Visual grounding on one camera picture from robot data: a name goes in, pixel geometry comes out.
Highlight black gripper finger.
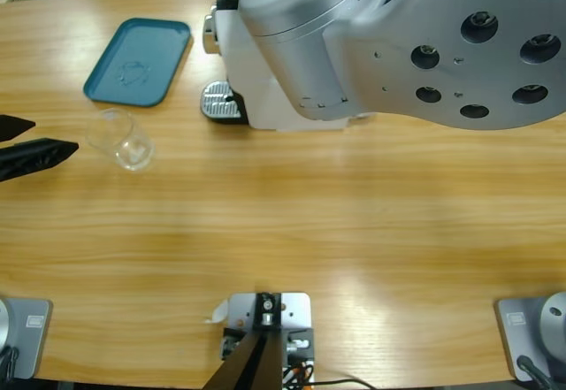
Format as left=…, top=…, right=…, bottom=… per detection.
left=0, top=113, right=37, bottom=143
left=0, top=137, right=80, bottom=183

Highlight clear glass cup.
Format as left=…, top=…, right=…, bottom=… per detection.
left=84, top=107, right=156, bottom=172

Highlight white capsule coffee machine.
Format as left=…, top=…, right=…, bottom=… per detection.
left=201, top=0, right=377, bottom=134

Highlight teal plastic tray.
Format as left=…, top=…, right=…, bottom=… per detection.
left=82, top=17, right=195, bottom=109

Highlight white paper tag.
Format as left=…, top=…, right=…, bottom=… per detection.
left=203, top=299, right=230, bottom=325

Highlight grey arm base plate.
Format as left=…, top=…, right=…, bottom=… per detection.
left=493, top=291, right=566, bottom=382
left=0, top=297, right=54, bottom=381

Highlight black base cable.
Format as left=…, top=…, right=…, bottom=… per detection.
left=516, top=354, right=555, bottom=390
left=0, top=346, right=21, bottom=382

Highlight dark camera post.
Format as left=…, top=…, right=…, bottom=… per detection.
left=207, top=292, right=284, bottom=390

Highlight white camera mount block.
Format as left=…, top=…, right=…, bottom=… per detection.
left=220, top=291, right=316, bottom=385

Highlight orange wires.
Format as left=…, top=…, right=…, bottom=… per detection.
left=282, top=361, right=316, bottom=385

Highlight thin black cable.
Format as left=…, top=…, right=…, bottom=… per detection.
left=309, top=378, right=377, bottom=390

